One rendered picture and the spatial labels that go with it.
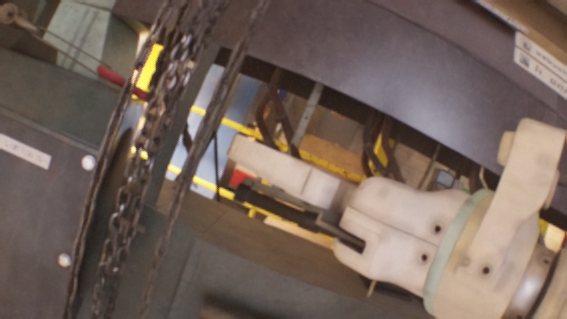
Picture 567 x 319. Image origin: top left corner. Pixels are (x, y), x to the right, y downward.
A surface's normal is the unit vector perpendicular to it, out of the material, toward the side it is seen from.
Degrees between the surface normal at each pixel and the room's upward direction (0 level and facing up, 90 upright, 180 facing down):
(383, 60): 90
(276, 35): 90
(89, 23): 90
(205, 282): 90
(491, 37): 78
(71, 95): 45
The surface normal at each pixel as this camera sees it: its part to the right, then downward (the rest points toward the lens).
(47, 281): 0.29, 0.17
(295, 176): -0.64, -0.24
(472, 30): 0.07, -0.15
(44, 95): 0.48, -0.53
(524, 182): -0.53, -0.42
